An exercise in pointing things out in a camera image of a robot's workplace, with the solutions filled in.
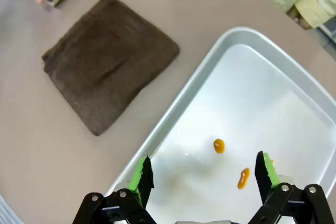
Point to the brown cloth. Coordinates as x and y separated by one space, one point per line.
107 64

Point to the long orange sauce blob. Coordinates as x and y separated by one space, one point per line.
244 178

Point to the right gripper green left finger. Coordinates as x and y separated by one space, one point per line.
139 182

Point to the oval orange sauce blob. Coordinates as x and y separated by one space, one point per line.
219 146

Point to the person's left forearm yellow sleeve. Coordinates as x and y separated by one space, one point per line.
317 6

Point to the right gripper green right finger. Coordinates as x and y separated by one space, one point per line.
265 176

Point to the silver metal tray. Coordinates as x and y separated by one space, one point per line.
249 98

